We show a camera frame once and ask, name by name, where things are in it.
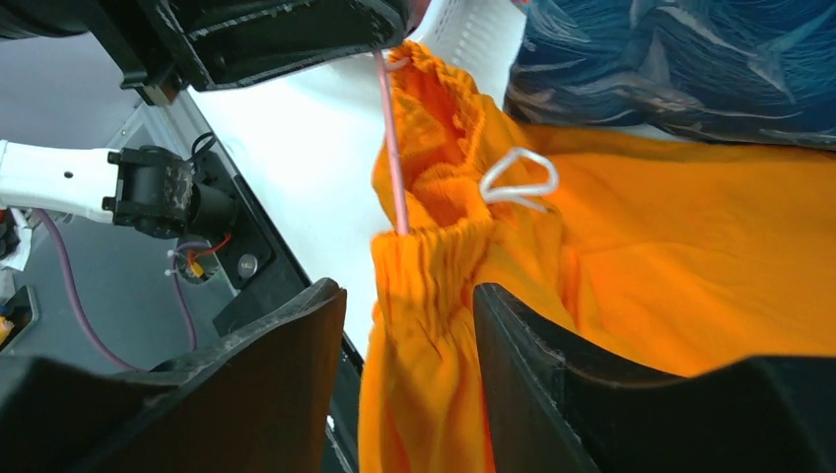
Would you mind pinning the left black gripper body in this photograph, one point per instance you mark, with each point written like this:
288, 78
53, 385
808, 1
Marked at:
120, 27

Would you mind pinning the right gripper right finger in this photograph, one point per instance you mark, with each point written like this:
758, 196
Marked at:
558, 403

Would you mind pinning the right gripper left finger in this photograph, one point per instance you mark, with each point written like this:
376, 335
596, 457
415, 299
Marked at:
58, 418

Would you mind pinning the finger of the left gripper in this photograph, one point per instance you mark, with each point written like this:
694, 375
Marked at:
222, 45

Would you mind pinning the pink wire hanger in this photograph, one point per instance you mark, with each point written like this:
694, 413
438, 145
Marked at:
393, 153

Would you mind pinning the orange shorts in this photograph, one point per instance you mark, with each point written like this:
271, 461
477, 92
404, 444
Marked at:
679, 256

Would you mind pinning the white perforated plastic basket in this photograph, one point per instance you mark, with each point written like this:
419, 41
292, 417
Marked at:
481, 37

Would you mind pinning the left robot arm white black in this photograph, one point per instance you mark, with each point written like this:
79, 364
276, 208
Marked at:
149, 189

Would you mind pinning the dark blue whale shorts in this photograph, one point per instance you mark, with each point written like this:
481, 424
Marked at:
719, 71

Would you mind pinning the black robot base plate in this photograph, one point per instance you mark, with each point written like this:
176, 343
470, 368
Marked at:
261, 261

